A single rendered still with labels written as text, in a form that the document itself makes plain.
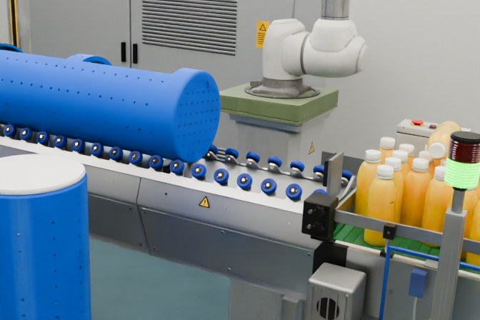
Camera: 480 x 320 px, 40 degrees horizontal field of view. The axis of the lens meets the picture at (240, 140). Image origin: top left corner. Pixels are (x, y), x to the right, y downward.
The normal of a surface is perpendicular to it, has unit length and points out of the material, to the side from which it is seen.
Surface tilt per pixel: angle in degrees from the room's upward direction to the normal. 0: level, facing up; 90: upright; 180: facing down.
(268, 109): 90
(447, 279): 90
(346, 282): 0
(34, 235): 90
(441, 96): 90
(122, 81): 45
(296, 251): 110
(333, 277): 0
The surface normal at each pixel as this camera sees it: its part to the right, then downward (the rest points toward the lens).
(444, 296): -0.46, 0.23
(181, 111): 0.89, 0.16
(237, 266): -0.45, 0.54
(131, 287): 0.04, -0.96
